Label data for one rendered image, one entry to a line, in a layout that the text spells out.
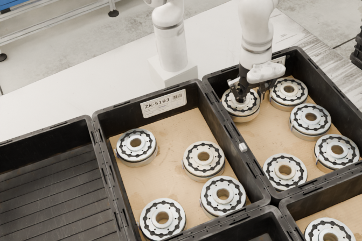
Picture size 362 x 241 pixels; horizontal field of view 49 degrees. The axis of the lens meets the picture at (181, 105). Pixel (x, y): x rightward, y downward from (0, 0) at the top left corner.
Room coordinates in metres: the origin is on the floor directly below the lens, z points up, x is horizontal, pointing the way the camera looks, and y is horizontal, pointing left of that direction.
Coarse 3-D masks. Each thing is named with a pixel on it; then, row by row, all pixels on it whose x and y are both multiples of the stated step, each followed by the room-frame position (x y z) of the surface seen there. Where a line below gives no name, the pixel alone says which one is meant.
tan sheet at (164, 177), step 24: (168, 120) 0.70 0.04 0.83; (192, 120) 0.69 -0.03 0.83; (168, 144) 0.62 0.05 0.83; (120, 168) 0.56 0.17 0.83; (144, 168) 0.56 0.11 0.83; (168, 168) 0.55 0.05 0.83; (144, 192) 0.49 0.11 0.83; (168, 192) 0.48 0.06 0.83; (192, 192) 0.47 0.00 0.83; (192, 216) 0.41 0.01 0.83; (144, 240) 0.37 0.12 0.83
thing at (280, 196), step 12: (288, 48) 0.82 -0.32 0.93; (300, 48) 0.82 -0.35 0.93; (312, 60) 0.76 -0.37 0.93; (216, 72) 0.76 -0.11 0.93; (228, 72) 0.76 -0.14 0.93; (204, 84) 0.72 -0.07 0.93; (216, 96) 0.68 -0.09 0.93; (228, 120) 0.59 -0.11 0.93; (360, 120) 0.55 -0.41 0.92; (252, 156) 0.49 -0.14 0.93; (348, 168) 0.42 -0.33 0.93; (264, 180) 0.42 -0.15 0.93; (312, 180) 0.41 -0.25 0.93; (324, 180) 0.40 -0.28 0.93; (276, 192) 0.39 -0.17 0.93; (288, 192) 0.39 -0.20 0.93
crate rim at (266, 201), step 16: (192, 80) 0.75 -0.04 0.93; (144, 96) 0.71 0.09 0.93; (208, 96) 0.68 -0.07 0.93; (96, 112) 0.67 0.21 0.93; (96, 128) 0.62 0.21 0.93; (224, 128) 0.57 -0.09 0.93; (112, 176) 0.48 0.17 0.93; (256, 176) 0.43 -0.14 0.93; (240, 208) 0.37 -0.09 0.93; (256, 208) 0.36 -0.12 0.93; (128, 224) 0.37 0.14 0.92; (208, 224) 0.34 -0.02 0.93; (128, 240) 0.33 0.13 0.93; (160, 240) 0.32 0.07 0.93; (176, 240) 0.32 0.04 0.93
